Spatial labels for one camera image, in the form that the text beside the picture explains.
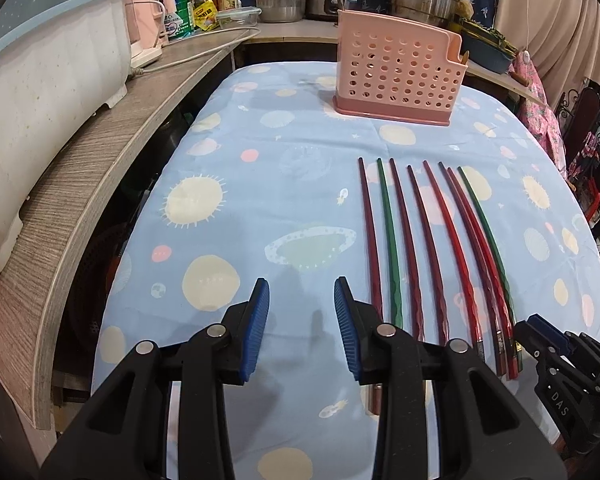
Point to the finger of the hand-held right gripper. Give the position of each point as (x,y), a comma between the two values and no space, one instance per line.
(555,336)
(529,335)

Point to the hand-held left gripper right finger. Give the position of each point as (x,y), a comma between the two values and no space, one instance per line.
(345,320)

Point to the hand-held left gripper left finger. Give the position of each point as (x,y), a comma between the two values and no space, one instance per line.
(257,320)

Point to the green chopstick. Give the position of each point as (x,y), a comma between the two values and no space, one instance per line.
(505,285)
(390,245)

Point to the pink perforated utensil basket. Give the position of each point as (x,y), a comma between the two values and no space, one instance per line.
(395,70)

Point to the blue planet print tablecloth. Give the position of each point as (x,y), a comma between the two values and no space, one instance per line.
(260,170)

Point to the hanging clothes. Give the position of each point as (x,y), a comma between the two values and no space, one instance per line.
(592,125)

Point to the pink floral cloth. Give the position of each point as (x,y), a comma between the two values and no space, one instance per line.
(542,115)

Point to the wooden counter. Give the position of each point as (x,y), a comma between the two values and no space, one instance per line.
(80,175)

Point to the blue plastic basin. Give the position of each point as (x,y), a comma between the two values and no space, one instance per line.
(485,55)

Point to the glass container with green lid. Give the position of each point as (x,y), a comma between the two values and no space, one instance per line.
(237,19)

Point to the white plastic tub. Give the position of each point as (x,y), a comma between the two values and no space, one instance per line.
(40,110)

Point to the yellow snack packet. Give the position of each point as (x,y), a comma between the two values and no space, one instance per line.
(206,15)

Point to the steel pot with lid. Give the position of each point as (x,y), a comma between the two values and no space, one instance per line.
(280,7)

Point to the beige curtain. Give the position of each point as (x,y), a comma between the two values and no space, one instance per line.
(545,10)

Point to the pink kitchen appliance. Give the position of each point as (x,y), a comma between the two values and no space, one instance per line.
(147,5)

